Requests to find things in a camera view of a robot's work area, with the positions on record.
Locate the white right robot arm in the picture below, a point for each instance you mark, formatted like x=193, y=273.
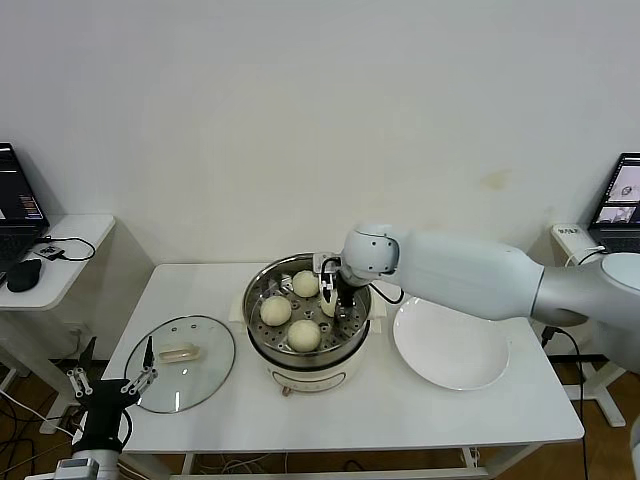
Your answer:
x=450, y=275

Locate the white wall socket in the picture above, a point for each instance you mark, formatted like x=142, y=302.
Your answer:
x=78, y=330

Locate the black computer mouse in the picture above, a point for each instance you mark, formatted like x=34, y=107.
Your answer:
x=26, y=276

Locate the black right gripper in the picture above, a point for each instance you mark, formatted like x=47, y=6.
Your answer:
x=344, y=281

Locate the cream electric cooker pot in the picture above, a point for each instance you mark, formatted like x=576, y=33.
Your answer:
x=305, y=378

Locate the white side table with mouse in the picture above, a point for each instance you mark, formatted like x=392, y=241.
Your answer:
x=75, y=285

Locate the white steamed baozi bun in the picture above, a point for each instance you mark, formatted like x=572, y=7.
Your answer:
x=305, y=284
x=276, y=311
x=331, y=307
x=304, y=336

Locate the perforated steel steamer basket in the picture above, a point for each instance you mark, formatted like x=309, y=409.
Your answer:
x=305, y=358

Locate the black laptop with dark screen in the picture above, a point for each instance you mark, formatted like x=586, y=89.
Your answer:
x=20, y=200

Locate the white table frame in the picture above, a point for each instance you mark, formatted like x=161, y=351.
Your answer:
x=325, y=474

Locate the round white plate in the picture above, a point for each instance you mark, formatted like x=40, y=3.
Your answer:
x=440, y=355

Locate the white labelled power strip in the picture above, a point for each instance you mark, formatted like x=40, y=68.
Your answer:
x=570, y=232

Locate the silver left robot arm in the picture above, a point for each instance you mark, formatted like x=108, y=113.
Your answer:
x=85, y=466

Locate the white side table with strip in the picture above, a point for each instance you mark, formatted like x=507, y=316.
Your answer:
x=607, y=395

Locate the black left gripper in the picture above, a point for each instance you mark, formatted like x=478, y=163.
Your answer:
x=107, y=402

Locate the small black usb hub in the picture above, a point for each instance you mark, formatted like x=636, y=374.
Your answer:
x=51, y=251

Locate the grey laptop with pale screen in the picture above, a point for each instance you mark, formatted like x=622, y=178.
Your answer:
x=622, y=210

